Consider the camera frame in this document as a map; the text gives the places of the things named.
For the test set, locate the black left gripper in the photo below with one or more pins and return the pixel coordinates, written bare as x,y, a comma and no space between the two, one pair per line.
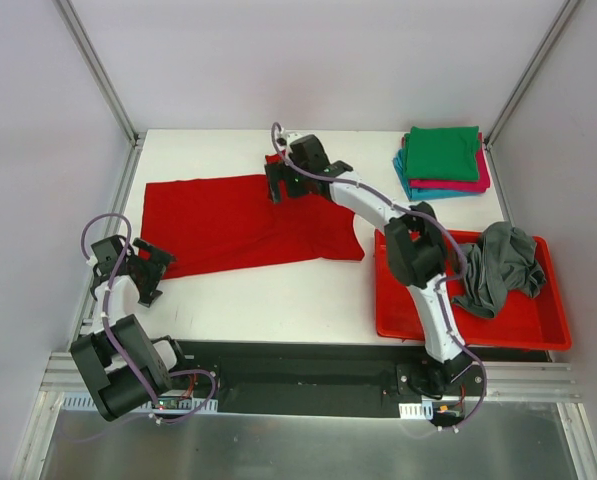
151,270

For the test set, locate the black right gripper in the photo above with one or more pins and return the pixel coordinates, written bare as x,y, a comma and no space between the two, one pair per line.
278,178

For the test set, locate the red t-shirt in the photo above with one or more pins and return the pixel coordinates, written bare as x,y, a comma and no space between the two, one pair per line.
221,224

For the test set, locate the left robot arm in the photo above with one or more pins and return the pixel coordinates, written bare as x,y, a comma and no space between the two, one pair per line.
121,366

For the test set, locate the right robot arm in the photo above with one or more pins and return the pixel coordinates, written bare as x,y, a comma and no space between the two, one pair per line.
415,242

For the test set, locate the teal folded t-shirt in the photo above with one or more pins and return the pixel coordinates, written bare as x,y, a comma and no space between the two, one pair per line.
442,189

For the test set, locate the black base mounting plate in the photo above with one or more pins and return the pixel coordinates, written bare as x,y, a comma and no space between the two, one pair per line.
363,381

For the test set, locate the green folded t-shirt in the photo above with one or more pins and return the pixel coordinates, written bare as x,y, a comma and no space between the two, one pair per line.
447,153

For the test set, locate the magenta folded t-shirt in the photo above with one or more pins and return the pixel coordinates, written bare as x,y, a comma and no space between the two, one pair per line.
442,162

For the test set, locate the grey crumpled t-shirt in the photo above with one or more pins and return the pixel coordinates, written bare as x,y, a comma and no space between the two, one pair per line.
501,260

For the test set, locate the red plastic tray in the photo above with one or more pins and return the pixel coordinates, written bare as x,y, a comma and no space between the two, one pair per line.
523,323

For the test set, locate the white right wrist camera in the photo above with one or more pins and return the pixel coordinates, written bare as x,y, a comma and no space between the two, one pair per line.
285,138

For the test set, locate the left white cable duct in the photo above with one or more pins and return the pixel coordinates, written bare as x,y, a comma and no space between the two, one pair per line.
165,406

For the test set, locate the white cable duct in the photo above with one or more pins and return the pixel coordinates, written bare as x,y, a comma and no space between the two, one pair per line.
416,411
165,406

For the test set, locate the left aluminium frame post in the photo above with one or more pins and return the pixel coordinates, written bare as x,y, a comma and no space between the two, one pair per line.
85,46

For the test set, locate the aluminium frame post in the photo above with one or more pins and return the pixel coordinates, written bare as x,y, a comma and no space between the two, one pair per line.
85,46
550,39

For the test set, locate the right white cable duct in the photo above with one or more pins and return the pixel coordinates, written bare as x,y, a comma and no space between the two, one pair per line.
416,411

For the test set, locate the right aluminium frame post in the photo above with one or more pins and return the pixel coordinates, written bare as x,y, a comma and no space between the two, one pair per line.
550,39

